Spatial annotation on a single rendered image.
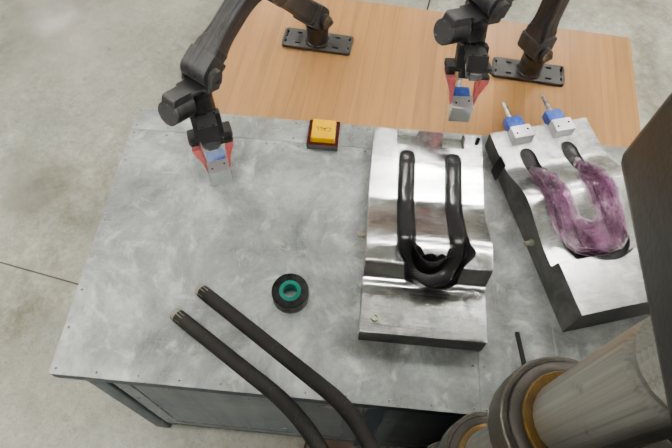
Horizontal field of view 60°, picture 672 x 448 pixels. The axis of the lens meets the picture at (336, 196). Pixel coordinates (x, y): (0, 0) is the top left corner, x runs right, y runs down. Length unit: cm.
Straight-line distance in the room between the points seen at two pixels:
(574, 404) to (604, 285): 91
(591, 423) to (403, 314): 84
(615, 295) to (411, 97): 71
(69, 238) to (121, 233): 102
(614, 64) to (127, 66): 204
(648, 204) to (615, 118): 148
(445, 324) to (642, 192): 100
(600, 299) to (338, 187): 63
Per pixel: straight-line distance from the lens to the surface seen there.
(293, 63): 167
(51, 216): 252
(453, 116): 142
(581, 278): 130
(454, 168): 138
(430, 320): 123
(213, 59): 127
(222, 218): 139
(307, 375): 114
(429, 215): 129
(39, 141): 275
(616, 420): 39
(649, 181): 25
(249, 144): 150
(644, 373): 34
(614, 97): 178
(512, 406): 50
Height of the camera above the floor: 201
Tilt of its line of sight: 60 degrees down
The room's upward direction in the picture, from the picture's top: 2 degrees clockwise
